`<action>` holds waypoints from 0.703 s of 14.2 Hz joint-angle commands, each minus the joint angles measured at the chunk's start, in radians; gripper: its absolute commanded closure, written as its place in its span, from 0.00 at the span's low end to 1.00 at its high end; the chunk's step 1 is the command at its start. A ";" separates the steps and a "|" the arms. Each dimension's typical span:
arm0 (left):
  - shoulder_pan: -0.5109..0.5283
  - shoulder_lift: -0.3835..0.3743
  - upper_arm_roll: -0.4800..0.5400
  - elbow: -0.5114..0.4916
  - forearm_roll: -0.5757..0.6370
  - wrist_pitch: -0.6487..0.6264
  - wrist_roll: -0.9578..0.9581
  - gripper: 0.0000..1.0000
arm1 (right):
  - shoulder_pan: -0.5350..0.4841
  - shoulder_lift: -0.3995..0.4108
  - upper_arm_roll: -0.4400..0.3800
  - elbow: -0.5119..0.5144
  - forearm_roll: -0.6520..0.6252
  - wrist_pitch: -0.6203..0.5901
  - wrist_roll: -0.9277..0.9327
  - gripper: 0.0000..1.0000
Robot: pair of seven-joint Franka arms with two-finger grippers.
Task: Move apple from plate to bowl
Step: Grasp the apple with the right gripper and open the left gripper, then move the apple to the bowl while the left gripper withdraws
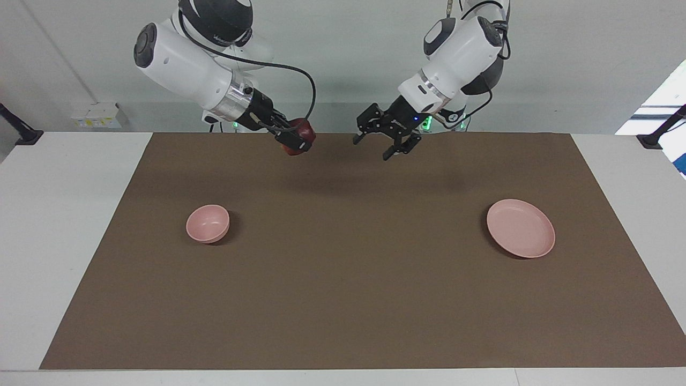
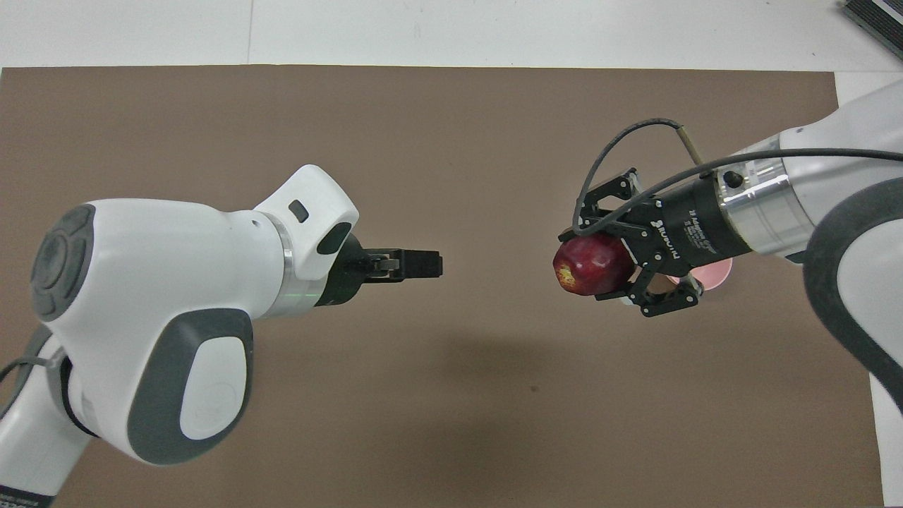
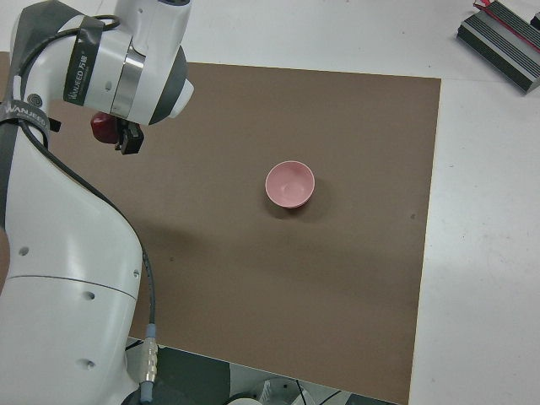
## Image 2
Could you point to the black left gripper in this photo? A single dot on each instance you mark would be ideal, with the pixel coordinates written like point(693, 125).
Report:
point(346, 275)

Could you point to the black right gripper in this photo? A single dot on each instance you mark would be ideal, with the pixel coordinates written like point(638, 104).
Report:
point(688, 229)

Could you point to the dark red apple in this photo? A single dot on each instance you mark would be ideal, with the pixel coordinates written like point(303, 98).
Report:
point(592, 267)

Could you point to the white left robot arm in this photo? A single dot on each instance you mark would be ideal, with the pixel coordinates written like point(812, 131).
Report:
point(155, 282)

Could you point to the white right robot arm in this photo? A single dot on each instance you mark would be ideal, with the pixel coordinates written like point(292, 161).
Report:
point(846, 204)

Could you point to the pink bowl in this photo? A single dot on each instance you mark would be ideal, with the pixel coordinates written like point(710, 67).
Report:
point(716, 274)

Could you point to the brown table mat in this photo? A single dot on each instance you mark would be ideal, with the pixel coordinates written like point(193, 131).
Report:
point(458, 141)

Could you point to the black ribbed device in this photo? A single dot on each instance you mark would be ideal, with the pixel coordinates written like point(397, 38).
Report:
point(882, 14)

